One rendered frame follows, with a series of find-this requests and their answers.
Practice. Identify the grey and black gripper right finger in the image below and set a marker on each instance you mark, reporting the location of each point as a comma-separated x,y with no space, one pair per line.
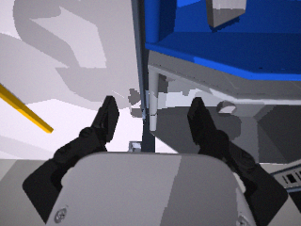
264,194

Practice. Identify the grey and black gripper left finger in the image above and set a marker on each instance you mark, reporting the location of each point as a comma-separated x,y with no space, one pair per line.
43,186

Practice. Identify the blue open bin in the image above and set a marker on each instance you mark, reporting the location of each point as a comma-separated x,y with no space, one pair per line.
262,44

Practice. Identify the yellow bar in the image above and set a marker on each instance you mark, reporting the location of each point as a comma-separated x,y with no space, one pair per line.
23,109

